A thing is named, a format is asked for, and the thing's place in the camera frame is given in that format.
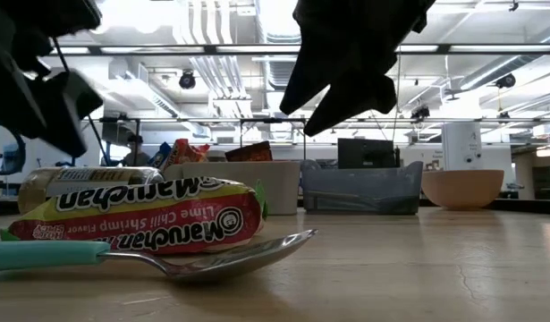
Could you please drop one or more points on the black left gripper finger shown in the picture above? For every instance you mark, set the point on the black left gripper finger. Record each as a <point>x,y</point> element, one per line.
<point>10,98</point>
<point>64,112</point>

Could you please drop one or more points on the smoky dark plastic bin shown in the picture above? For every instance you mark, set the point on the smoky dark plastic bin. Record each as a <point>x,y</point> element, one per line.
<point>359,183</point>

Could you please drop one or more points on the black ceiling camera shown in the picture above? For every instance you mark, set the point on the black ceiling camera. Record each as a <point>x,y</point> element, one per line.
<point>506,80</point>
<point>187,80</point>
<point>420,112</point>

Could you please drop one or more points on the black monitor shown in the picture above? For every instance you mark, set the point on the black monitor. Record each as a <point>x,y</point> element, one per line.
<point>366,154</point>

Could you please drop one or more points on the black overhead crossbar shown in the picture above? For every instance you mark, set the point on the black overhead crossbar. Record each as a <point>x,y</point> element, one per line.
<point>444,48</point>

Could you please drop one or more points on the black background frame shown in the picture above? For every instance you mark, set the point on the black background frame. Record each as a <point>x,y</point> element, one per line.
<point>274,120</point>

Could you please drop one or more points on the red orange ramen pack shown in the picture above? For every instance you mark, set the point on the red orange ramen pack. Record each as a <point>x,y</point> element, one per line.
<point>187,154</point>

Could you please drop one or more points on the light grey plastic bin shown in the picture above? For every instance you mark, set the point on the light grey plastic bin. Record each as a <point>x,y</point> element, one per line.
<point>172,172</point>
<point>279,188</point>

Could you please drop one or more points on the person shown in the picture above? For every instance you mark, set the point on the person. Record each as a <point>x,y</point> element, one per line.
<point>138,158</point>

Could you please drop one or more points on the blue yellow ramen pack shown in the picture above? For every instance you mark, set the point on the blue yellow ramen pack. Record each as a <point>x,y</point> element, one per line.
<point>160,156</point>

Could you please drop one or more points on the peach bowl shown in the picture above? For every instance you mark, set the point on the peach bowl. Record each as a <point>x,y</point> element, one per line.
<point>462,188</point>

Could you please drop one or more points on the white column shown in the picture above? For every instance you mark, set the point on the white column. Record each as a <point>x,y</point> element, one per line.
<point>461,143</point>

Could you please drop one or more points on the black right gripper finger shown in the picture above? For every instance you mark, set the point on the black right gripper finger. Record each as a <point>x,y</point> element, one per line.
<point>359,96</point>
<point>310,76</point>

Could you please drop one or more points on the brown snack pouch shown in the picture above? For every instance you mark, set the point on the brown snack pouch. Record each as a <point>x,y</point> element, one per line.
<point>250,153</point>

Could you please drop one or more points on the glowing wall lamp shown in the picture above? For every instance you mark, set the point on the glowing wall lamp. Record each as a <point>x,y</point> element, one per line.
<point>545,152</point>

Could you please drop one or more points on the gold-lidded spice jar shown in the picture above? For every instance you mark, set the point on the gold-lidded spice jar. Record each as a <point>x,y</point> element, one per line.
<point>37,188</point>

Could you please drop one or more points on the lime chili shrimp ramen pack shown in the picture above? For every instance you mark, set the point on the lime chili shrimp ramen pack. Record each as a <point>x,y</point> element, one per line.
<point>158,223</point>

